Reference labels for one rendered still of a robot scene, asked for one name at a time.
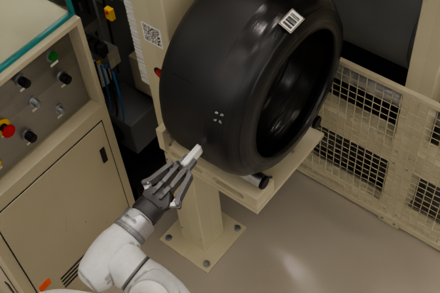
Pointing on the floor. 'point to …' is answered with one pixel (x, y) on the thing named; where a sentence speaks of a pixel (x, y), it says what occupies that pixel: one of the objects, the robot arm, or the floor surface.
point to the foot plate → (192, 254)
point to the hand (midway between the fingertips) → (192, 157)
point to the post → (190, 200)
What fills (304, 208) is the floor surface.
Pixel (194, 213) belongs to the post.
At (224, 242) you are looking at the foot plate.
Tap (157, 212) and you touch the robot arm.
